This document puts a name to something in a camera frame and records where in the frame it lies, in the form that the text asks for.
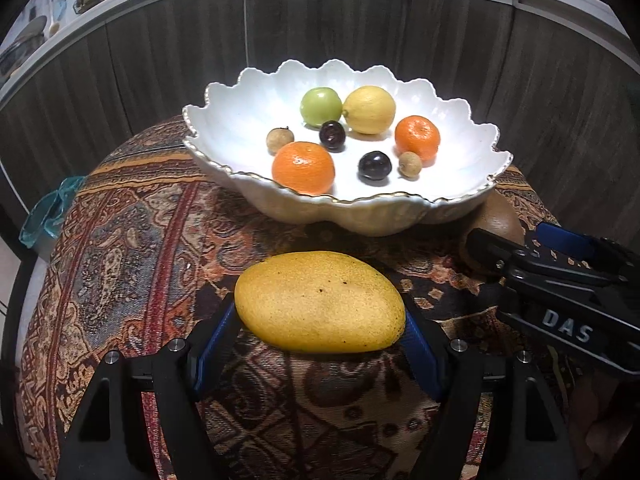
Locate orange tangerine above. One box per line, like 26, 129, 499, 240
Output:
271, 142, 335, 196
395, 115, 440, 162

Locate dark plum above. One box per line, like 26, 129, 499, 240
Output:
358, 151, 393, 182
319, 120, 346, 152

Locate yellow mango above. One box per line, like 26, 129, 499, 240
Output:
234, 250, 406, 354

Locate yellow lemon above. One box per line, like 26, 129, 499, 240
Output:
343, 86, 396, 136

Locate green apple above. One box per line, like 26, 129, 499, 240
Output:
300, 87, 343, 128

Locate small tan longan fruit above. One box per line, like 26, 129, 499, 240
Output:
266, 128, 295, 155

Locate brown kiwi fruit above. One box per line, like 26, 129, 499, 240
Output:
460, 190, 524, 247

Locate dark wood base cabinets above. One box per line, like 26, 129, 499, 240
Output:
1, 0, 639, 247

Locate white scalloped ceramic bowl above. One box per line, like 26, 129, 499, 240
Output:
182, 60, 513, 236

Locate patterned paisley tablecloth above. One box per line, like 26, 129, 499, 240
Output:
14, 114, 566, 480

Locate teal lined trash bin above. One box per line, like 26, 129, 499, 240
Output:
20, 176, 85, 252

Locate grey lidded pot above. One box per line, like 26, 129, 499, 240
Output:
0, 15, 48, 84

